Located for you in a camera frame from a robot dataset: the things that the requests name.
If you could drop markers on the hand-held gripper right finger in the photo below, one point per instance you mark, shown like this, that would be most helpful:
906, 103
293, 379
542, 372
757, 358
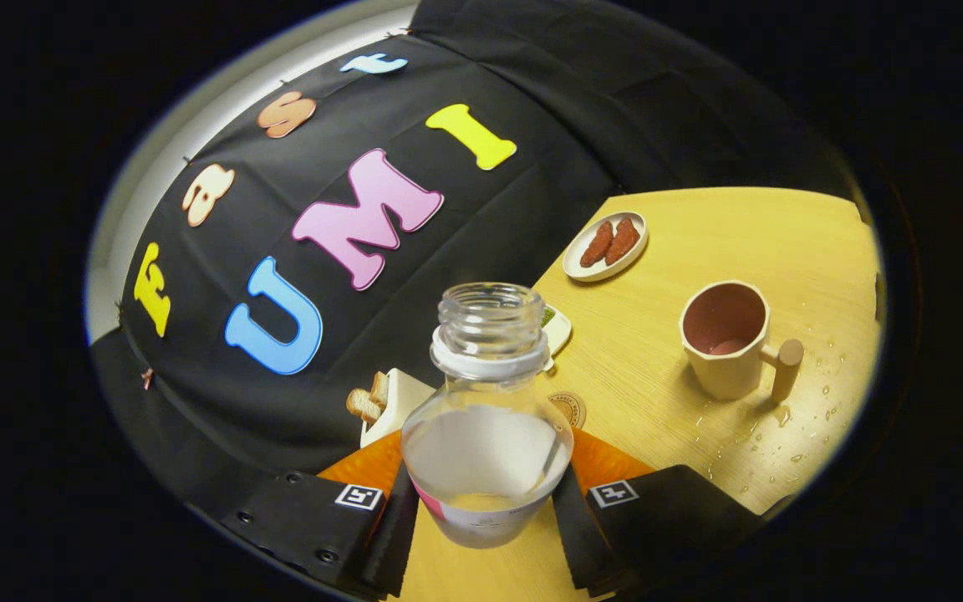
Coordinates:
665, 510

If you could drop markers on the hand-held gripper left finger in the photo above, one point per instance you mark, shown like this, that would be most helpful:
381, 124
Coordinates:
306, 514

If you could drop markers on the round cork coaster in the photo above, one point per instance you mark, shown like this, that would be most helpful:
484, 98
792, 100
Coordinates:
571, 410

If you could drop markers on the clear juice bottle white label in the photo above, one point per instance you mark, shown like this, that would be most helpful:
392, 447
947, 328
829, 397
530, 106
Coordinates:
486, 451

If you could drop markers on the wooden table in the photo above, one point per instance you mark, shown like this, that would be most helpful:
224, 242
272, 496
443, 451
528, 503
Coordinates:
665, 418

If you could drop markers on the toast bread slice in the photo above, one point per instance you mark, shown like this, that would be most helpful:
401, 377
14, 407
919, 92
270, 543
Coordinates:
379, 389
362, 405

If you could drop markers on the white toaster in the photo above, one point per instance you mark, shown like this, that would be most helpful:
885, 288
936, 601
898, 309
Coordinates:
402, 397

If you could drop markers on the copper clip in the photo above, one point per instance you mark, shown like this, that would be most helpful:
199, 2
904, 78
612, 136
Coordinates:
147, 379

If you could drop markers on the small white sauce dish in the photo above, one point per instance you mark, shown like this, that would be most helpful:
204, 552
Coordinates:
557, 330

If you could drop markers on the white oval plate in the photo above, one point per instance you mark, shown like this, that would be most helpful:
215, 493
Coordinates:
607, 272

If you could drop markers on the brown sausage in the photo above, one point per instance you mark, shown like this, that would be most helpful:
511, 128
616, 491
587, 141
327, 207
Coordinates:
622, 241
596, 244

